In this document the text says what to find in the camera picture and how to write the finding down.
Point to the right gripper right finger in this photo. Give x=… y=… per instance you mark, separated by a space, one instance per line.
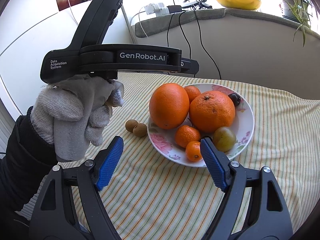
x=267 y=216

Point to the white power strip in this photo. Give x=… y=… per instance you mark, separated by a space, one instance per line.
x=156 y=8

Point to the brown kiwi right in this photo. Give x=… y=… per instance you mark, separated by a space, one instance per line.
x=140 y=130

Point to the dark plum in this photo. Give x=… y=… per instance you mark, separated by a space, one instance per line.
x=236 y=99

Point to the small mandarin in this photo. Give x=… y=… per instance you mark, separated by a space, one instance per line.
x=192 y=92

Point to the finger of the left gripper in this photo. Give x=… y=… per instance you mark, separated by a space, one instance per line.
x=189 y=66

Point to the yellow bowl on sill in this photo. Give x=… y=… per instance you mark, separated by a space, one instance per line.
x=251 y=5

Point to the brown kiwi left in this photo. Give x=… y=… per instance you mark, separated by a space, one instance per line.
x=130 y=125

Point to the left black sleeve forearm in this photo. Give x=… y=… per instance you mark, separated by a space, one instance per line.
x=27 y=160

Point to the green brown kiwi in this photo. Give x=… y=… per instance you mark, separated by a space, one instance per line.
x=224 y=139

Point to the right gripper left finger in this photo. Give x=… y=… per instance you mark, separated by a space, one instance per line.
x=54 y=215

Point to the large smooth orange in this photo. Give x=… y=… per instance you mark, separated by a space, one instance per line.
x=169 y=106

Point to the black ring stand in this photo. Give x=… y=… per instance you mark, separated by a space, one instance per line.
x=196 y=4

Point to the left white gloved hand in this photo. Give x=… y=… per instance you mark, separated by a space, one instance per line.
x=70 y=115

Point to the bumpy orange mandarin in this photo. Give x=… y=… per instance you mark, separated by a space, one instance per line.
x=211 y=110

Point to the grey green sill mat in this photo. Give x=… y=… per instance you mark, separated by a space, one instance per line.
x=159 y=24

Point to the striped tablecloth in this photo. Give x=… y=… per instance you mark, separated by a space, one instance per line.
x=151 y=197

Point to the tiny orange kumquat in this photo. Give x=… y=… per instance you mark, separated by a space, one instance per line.
x=193 y=151

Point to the potted spider plant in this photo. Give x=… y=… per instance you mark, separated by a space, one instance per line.
x=303 y=12

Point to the medium mandarin with stem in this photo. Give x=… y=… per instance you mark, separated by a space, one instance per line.
x=186 y=134

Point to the floral white plate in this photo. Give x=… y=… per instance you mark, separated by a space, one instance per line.
x=243 y=127

